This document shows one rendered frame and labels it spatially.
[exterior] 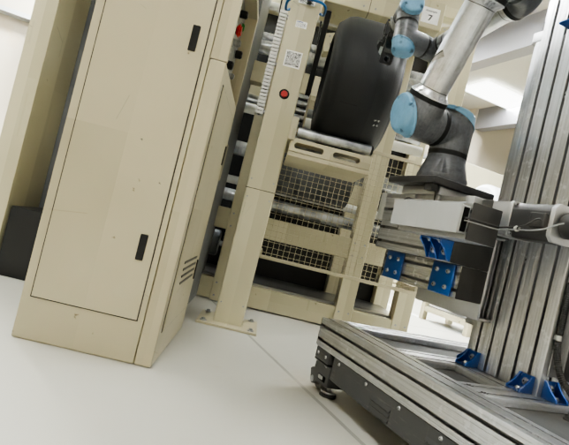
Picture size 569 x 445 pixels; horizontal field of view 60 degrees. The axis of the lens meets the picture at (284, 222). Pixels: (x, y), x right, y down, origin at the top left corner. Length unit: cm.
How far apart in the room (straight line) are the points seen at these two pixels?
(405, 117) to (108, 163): 84
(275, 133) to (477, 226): 123
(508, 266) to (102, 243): 113
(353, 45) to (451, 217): 112
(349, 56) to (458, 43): 74
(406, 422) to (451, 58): 94
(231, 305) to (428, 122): 121
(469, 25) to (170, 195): 93
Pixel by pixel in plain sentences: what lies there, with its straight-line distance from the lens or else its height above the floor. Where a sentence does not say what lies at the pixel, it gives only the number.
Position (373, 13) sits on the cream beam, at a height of 164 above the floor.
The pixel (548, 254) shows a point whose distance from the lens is 142.
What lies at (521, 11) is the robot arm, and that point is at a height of 120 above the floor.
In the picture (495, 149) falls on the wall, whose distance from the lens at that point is 1102.
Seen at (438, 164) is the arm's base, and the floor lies 77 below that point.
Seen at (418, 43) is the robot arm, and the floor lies 116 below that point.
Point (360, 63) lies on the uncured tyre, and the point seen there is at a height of 120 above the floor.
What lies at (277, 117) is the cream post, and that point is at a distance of 225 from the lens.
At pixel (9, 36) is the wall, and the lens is 813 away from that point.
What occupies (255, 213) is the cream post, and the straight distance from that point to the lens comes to 220.
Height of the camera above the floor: 47
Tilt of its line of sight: 1 degrees up
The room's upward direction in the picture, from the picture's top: 14 degrees clockwise
